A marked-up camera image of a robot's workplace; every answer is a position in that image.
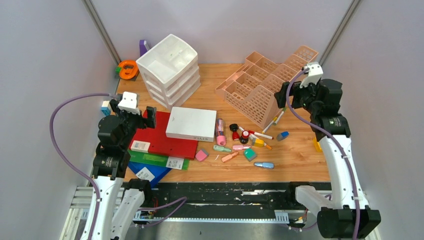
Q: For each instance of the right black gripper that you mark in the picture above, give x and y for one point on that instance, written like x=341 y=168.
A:
x=296 y=90

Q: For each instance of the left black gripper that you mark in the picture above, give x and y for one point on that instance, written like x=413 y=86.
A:
x=150 y=121

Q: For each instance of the red folder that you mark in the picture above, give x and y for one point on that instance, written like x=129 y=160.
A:
x=155 y=141

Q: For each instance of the pink plastic file organizer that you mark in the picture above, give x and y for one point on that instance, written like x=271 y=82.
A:
x=250 y=89

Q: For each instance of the white hardcover book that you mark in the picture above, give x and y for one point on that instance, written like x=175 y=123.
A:
x=191 y=124

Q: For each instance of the green folder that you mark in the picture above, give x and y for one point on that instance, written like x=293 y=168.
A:
x=159 y=160

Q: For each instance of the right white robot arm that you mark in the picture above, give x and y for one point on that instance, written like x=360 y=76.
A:
x=347 y=215

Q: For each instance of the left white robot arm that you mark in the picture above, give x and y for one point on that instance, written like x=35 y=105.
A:
x=106 y=219

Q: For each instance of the green cap white marker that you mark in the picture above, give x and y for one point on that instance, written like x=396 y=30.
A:
x=277 y=119

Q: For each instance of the yellow cap white marker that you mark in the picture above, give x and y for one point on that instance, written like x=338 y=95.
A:
x=269 y=125

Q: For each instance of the blue grey eraser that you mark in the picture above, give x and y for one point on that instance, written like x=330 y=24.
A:
x=282 y=136

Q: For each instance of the red cap white marker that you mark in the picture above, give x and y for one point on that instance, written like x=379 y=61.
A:
x=257 y=134

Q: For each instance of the blue white small block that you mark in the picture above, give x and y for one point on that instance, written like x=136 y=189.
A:
x=106 y=108

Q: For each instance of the orange tape dispenser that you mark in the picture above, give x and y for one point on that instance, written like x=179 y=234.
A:
x=127 y=70

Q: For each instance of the white plastic drawer unit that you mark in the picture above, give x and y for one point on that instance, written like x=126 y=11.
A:
x=170 y=71

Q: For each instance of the yellow mini highlighter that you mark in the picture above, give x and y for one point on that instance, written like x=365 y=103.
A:
x=256 y=142

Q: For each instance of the red round stamp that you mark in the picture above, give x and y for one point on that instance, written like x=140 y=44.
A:
x=244 y=137

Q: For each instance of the red black stamp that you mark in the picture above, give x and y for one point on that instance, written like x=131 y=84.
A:
x=234 y=129

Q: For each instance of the yellow small crate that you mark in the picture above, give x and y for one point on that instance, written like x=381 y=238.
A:
x=317 y=145

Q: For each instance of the blue folder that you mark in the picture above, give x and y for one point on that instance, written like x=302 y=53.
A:
x=149 y=172

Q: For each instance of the teal eraser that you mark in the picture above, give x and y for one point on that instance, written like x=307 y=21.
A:
x=249 y=154

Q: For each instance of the pink eraser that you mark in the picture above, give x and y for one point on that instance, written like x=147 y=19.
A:
x=201 y=155

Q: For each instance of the pink mini highlighter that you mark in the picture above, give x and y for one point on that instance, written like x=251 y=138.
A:
x=241 y=147

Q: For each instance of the blue mini highlighter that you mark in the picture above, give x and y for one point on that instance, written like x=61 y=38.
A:
x=265 y=165

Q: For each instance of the pink highlighter pack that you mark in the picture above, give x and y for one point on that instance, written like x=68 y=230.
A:
x=220 y=132

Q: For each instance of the green mini highlighter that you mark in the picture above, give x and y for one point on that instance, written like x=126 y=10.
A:
x=223 y=149

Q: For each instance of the orange mini highlighter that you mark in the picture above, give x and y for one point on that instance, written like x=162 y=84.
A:
x=229 y=156

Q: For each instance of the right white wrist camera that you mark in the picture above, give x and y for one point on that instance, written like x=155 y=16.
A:
x=314 y=72

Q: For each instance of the purple object at wall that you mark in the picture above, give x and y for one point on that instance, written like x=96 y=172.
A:
x=143 y=47

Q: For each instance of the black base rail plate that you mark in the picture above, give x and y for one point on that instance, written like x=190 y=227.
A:
x=223 y=200

